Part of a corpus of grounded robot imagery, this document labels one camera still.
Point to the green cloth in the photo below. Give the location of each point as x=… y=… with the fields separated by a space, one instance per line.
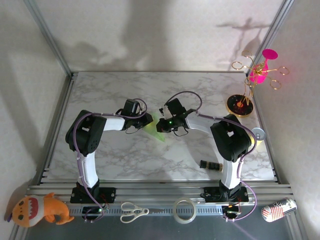
x=157 y=133

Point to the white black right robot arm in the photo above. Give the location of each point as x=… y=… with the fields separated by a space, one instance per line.
x=230 y=140

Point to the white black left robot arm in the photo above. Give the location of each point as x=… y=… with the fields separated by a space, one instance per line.
x=87 y=135

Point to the small black cylindrical bottle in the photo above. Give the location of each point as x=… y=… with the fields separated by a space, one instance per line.
x=208 y=165

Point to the yellow drink can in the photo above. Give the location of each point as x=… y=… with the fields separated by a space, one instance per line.
x=258 y=132

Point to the pink plastic wine glass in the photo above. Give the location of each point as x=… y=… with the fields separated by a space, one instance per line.
x=258 y=76

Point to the clear tape roll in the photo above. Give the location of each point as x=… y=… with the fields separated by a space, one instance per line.
x=184 y=221

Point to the black controller board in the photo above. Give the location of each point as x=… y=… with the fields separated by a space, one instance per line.
x=231 y=211
x=92 y=211

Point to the orange shark plush toy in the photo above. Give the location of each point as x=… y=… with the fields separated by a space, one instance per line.
x=52 y=208

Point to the red white striped can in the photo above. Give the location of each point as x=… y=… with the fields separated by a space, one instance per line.
x=277 y=210

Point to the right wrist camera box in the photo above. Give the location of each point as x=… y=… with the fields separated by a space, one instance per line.
x=164 y=110

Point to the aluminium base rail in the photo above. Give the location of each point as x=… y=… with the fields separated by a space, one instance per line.
x=155 y=191

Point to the aluminium table side rail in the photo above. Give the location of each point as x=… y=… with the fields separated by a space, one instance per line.
x=260 y=120
x=62 y=105

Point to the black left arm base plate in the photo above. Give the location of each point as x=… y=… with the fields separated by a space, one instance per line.
x=110 y=195

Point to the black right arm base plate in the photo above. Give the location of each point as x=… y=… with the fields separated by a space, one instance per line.
x=208 y=195

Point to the aluminium frame post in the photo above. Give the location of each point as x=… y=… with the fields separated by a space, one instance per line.
x=275 y=25
x=50 y=40

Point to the aluminium frame strut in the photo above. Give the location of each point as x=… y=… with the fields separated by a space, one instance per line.
x=297 y=230
x=18 y=233

